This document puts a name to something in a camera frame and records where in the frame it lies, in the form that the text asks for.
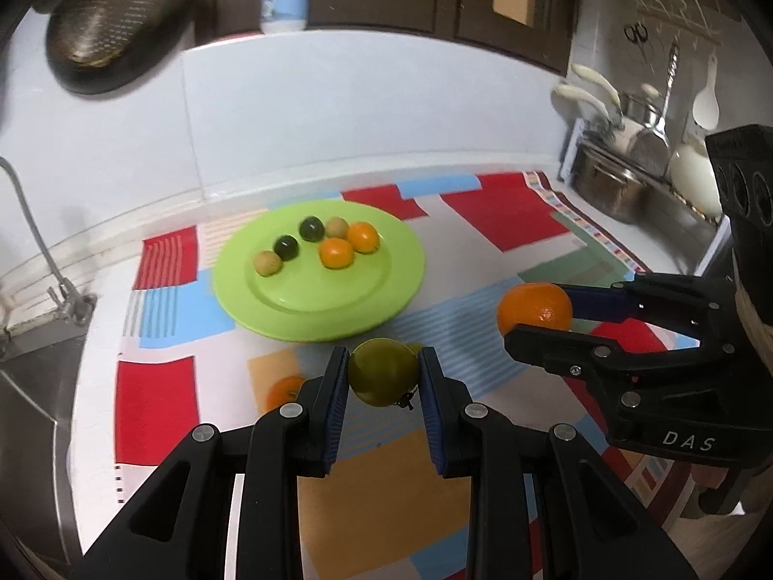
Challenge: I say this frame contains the black scissors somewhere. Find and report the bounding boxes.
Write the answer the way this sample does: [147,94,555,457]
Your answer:
[623,21,650,64]

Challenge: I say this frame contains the lidded steel pot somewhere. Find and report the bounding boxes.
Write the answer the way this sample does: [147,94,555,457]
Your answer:
[622,83,665,128]

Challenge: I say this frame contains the metal dish rack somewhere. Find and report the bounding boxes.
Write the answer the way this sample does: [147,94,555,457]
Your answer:
[558,117,734,279]

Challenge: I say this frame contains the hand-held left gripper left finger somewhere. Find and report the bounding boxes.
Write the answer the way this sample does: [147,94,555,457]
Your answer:
[71,347,352,580]

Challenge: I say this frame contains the white pan handle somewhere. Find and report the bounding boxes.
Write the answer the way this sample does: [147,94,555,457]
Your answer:
[552,85,626,128]
[571,63,623,113]

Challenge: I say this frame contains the white ceramic jug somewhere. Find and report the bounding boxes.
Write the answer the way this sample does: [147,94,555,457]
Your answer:
[669,142,726,221]

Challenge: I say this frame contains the black frying pan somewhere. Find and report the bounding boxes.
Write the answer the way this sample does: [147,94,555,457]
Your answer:
[45,0,197,96]

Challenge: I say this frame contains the orange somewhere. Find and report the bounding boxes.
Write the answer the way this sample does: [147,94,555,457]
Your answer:
[318,237,355,270]
[346,222,381,255]
[496,282,574,339]
[267,376,309,413]

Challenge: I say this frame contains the metal spatula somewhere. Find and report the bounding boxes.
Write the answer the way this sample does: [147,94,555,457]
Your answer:
[628,42,683,176]

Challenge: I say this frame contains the person's right hand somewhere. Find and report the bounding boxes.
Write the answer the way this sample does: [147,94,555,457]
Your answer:
[733,278,773,351]

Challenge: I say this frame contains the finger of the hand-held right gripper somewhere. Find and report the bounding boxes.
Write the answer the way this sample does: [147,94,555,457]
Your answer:
[558,274,734,345]
[504,324,734,436]

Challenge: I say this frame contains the white rice paddle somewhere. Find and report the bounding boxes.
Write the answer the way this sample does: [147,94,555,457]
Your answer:
[691,51,722,130]

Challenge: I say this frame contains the stainless steel pot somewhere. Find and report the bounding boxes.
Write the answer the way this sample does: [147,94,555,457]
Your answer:
[571,145,650,224]

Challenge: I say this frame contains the thin curved faucet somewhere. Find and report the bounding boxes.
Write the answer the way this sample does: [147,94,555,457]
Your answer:
[0,156,98,330]

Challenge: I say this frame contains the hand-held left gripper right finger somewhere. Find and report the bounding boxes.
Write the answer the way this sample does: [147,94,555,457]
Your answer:
[418,346,701,580]

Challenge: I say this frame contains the colourful patterned table mat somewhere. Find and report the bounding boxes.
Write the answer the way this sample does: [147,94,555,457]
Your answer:
[112,170,719,580]

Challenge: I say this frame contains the stainless steel sink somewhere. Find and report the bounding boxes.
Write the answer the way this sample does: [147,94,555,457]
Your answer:
[0,326,91,436]

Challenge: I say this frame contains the green plate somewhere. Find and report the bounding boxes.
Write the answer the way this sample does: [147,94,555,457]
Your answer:
[211,199,427,342]

